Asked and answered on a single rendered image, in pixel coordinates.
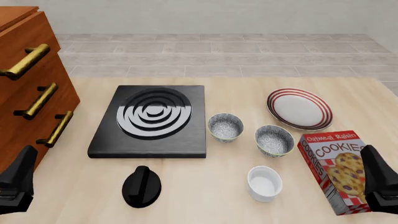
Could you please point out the red oatmeal raisin cookie box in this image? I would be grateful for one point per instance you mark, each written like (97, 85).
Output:
(329, 149)

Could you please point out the round black stove knob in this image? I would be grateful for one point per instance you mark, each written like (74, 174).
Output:
(141, 189)

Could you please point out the large wooden cabinet drawer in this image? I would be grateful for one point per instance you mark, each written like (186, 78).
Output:
(31, 35)

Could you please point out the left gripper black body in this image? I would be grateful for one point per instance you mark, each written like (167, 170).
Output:
(14, 201)

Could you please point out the small white ramekin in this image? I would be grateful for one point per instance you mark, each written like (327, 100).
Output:
(264, 184)

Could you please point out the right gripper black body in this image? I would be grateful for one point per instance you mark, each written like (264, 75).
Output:
(384, 203)

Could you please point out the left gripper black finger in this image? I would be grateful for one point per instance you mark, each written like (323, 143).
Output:
(21, 170)

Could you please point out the wooden cabinet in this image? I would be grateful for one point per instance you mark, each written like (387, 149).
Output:
(15, 16)

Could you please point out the grey patterned bowl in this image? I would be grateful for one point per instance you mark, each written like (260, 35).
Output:
(225, 127)
(273, 141)

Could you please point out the flat black stove plate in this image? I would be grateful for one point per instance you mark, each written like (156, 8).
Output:
(186, 140)

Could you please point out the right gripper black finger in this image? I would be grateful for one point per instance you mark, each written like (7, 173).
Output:
(377, 170)

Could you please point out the white plate with red rings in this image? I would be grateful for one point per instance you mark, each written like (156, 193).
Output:
(297, 110)

